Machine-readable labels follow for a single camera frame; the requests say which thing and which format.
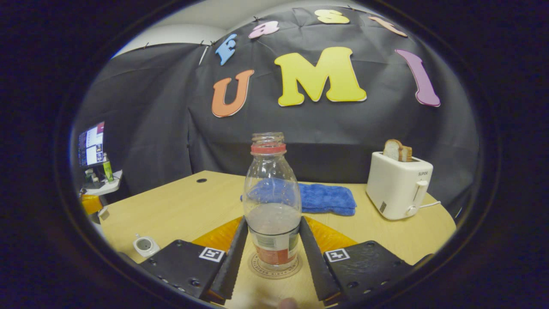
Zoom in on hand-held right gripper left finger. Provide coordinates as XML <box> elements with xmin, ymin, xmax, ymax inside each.
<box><xmin>139</xmin><ymin>216</ymin><xmax>249</xmax><ymax>301</ymax></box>

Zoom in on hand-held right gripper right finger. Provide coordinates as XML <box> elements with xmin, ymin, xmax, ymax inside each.
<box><xmin>299</xmin><ymin>216</ymin><xmax>414</xmax><ymax>302</ymax></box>

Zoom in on round brown coaster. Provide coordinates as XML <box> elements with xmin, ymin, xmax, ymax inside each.
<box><xmin>248</xmin><ymin>251</ymin><xmax>303</xmax><ymax>280</ymax></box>

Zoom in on clear plastic water bottle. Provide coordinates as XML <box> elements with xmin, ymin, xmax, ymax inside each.
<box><xmin>243</xmin><ymin>132</ymin><xmax>302</xmax><ymax>271</ymax></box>

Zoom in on white side table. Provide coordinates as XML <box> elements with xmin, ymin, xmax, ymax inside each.
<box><xmin>81</xmin><ymin>170</ymin><xmax>124</xmax><ymax>197</ymax></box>

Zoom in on computer monitor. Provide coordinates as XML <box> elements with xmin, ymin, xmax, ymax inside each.
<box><xmin>78</xmin><ymin>121</ymin><xmax>106</xmax><ymax>168</ymax></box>

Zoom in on blue towel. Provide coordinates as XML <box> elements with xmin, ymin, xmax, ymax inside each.
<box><xmin>240</xmin><ymin>178</ymin><xmax>357</xmax><ymax>216</ymax></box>

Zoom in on white toaster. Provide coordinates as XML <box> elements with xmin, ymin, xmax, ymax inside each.
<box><xmin>366</xmin><ymin>151</ymin><xmax>434</xmax><ymax>221</ymax></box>

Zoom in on black backdrop cloth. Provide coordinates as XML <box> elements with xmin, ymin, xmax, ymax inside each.
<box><xmin>73</xmin><ymin>4</ymin><xmax>479</xmax><ymax>211</ymax></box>

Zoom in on bread slices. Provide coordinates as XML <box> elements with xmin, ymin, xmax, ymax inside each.
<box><xmin>383</xmin><ymin>139</ymin><xmax>413</xmax><ymax>162</ymax></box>

